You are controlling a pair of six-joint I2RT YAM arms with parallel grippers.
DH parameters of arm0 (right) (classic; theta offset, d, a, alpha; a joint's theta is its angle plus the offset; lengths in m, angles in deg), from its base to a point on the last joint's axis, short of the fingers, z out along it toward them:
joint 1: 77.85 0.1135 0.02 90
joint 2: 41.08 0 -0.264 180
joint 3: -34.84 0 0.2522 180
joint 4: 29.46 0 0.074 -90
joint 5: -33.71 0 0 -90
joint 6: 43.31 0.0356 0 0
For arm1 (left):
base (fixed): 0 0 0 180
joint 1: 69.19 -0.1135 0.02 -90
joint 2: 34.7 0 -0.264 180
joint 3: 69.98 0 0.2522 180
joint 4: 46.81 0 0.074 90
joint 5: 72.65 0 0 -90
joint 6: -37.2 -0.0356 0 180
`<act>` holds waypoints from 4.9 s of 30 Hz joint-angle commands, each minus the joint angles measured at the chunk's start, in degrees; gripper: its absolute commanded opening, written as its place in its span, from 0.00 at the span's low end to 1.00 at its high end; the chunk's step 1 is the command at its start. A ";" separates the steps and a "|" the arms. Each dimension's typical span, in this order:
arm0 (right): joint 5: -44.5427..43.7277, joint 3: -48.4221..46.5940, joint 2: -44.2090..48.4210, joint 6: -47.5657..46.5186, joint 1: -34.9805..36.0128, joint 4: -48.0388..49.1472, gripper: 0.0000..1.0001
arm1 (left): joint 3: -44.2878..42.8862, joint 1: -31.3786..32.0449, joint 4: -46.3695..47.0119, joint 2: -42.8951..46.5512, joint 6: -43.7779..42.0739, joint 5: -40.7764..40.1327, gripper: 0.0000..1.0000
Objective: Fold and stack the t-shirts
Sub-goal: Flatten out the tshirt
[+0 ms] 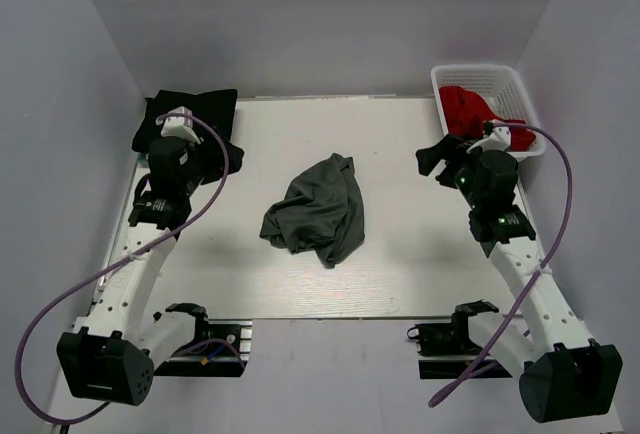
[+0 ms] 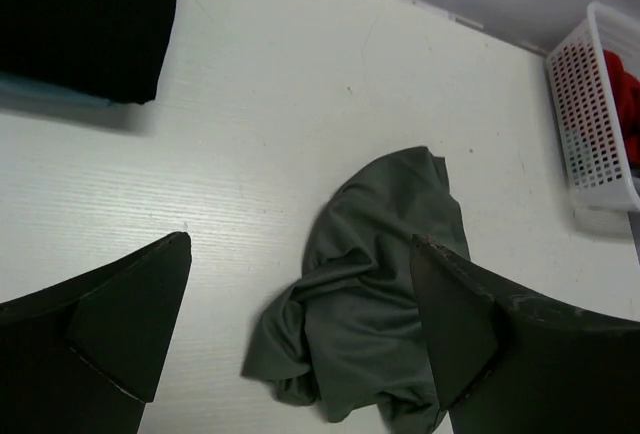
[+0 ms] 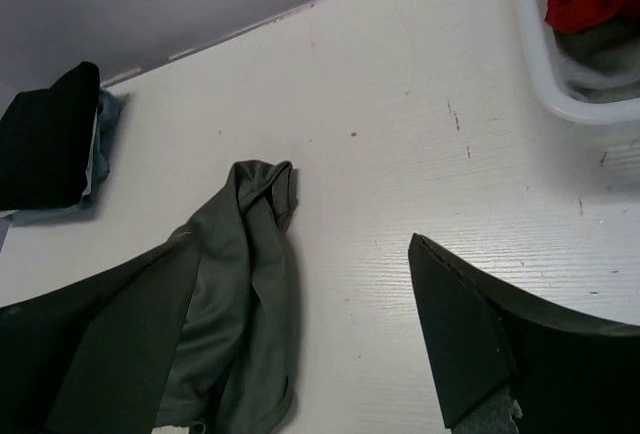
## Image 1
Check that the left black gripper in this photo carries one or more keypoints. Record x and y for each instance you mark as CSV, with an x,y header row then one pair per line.
x,y
193,148

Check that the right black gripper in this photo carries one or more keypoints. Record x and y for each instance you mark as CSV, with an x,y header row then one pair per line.
x,y
429,158

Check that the grey t shirt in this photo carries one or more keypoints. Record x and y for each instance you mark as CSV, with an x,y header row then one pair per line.
x,y
322,211

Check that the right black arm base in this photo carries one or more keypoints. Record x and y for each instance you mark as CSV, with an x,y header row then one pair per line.
x,y
441,354

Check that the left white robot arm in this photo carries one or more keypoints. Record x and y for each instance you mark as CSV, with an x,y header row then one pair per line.
x,y
106,359

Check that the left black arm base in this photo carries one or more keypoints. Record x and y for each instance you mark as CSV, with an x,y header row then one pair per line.
x,y
214,353

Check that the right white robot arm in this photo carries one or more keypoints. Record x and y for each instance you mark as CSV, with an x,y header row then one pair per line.
x,y
562,371

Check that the folded light blue t shirt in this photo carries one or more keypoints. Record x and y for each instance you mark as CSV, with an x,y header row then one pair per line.
x,y
142,158

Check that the red t shirt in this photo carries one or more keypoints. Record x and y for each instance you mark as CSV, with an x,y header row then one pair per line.
x,y
466,112

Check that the folded black t shirt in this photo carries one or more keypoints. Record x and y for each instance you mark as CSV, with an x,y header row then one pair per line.
x,y
215,108

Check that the white plastic basket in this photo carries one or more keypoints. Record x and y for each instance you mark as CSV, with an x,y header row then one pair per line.
x,y
499,86

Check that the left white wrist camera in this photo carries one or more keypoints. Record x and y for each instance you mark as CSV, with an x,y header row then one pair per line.
x,y
178,123

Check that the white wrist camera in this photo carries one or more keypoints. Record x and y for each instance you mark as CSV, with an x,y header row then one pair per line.
x,y
496,137
178,123

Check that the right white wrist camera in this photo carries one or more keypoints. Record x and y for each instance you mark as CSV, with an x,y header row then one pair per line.
x,y
496,137

